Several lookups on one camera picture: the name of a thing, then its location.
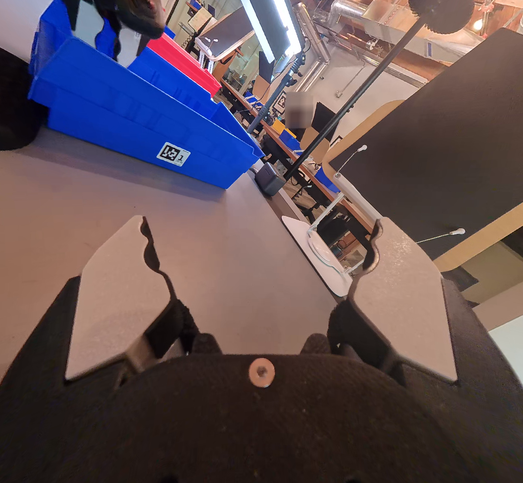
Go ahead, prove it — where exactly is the grey desk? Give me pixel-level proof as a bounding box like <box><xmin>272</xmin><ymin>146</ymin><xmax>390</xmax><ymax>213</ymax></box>
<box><xmin>0</xmin><ymin>127</ymin><xmax>340</xmax><ymax>381</ymax></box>

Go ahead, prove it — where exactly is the black mesh cushion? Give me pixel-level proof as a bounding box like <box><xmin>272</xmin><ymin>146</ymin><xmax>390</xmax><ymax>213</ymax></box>
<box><xmin>0</xmin><ymin>47</ymin><xmax>46</xmax><ymax>151</ymax></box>

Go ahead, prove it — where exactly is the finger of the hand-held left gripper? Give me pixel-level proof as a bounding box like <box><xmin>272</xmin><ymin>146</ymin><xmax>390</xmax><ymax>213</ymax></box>
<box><xmin>70</xmin><ymin>0</ymin><xmax>123</xmax><ymax>63</ymax></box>
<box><xmin>118</xmin><ymin>27</ymin><xmax>155</xmax><ymax>68</ymax></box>

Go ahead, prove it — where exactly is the white-tipped thin rod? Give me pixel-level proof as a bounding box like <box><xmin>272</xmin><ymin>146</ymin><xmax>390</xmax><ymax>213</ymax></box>
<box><xmin>415</xmin><ymin>228</ymin><xmax>466</xmax><ymax>244</ymax></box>
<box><xmin>335</xmin><ymin>145</ymin><xmax>368</xmax><ymax>178</ymax></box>

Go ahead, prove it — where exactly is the black light stand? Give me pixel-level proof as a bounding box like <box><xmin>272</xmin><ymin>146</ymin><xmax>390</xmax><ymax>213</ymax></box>
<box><xmin>245</xmin><ymin>53</ymin><xmax>307</xmax><ymax>136</ymax></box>

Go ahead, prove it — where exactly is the black board wooden edge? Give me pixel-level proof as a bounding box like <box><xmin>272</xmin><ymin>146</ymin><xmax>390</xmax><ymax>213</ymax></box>
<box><xmin>195</xmin><ymin>6</ymin><xmax>256</xmax><ymax>63</ymax></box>
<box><xmin>323</xmin><ymin>27</ymin><xmax>523</xmax><ymax>273</ymax></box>

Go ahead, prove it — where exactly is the LED light panel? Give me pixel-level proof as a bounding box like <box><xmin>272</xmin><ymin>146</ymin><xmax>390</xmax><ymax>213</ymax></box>
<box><xmin>233</xmin><ymin>0</ymin><xmax>307</xmax><ymax>75</ymax></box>

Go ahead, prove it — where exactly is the blue bin white tag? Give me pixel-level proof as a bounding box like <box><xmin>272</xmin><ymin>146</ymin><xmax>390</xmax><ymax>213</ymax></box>
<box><xmin>28</xmin><ymin>37</ymin><xmax>265</xmax><ymax>189</ymax></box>

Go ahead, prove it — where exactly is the red plastic bin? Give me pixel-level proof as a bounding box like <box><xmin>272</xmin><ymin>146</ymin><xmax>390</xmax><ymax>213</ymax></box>
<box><xmin>146</xmin><ymin>33</ymin><xmax>223</xmax><ymax>97</ymax></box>

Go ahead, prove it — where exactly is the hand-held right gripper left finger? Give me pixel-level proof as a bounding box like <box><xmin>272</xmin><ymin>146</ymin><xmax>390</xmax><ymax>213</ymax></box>
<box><xmin>65</xmin><ymin>215</ymin><xmax>200</xmax><ymax>381</ymax></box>

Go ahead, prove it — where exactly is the silver ventilation duct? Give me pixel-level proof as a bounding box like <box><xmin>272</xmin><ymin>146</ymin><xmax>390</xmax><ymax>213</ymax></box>
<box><xmin>300</xmin><ymin>0</ymin><xmax>454</xmax><ymax>83</ymax></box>

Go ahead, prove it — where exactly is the small grey box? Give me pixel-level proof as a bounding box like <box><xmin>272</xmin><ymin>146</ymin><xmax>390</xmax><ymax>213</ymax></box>
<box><xmin>254</xmin><ymin>162</ymin><xmax>287</xmax><ymax>197</ymax></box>

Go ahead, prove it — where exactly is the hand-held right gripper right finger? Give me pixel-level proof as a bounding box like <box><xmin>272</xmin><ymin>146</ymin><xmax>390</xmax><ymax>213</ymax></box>
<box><xmin>327</xmin><ymin>217</ymin><xmax>459</xmax><ymax>384</ymax></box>

